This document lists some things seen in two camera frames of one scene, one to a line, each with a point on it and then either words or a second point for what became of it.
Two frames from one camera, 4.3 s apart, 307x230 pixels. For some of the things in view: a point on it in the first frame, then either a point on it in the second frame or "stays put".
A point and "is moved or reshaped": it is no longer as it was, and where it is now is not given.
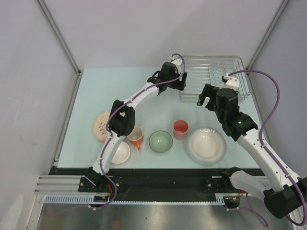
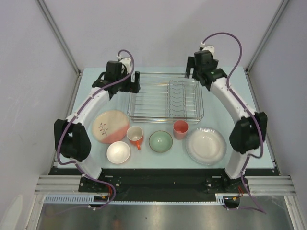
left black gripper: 179,85 → 134,86
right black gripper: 208,91 → 190,64
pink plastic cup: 180,128 stays put
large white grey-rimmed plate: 206,145 stays put
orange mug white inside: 136,137 stays put
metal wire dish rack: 203,70 is moved or reshaped
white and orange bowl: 122,154 stays put
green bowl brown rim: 160,141 stays put
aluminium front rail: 60,184 stays put
